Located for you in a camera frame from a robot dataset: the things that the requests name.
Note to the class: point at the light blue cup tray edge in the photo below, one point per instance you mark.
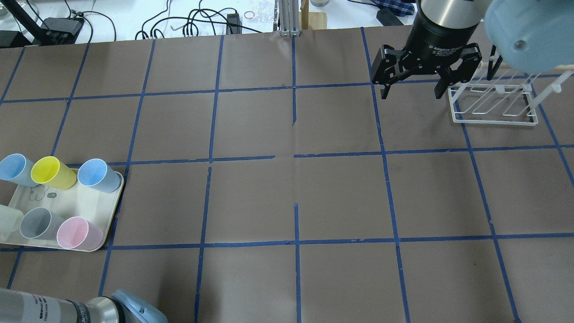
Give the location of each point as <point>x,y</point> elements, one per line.
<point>16,168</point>

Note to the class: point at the black power adapter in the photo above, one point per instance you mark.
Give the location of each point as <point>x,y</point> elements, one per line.
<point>387,18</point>

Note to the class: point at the yellow plastic cup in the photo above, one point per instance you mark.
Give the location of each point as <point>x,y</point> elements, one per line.
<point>50,171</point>

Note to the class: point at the white wire cup rack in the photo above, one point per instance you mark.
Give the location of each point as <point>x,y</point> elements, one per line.
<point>500,95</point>

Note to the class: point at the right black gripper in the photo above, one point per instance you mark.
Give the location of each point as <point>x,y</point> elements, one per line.
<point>438,37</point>

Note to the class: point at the aluminium frame post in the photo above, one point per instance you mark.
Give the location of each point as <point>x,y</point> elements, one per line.
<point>288,17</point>

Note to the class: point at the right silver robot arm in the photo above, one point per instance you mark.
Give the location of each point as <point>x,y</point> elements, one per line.
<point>531,36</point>

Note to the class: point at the grey plastic cup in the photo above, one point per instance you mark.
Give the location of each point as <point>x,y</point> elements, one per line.
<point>40,223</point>

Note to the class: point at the blue cup on tray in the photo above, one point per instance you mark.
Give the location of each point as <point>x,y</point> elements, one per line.
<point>98,175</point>

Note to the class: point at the beige plastic tray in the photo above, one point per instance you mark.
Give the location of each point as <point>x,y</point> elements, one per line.
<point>96,207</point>

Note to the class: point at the folded plaid umbrella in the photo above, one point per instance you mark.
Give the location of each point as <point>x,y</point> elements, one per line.
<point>400,8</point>

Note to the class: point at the pink plastic cup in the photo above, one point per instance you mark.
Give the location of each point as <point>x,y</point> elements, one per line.
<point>79,234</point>

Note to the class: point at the white plastic cup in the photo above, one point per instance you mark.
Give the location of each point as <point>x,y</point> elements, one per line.
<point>10,220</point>

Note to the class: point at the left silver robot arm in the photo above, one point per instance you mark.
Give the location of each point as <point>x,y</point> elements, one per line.
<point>121,307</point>

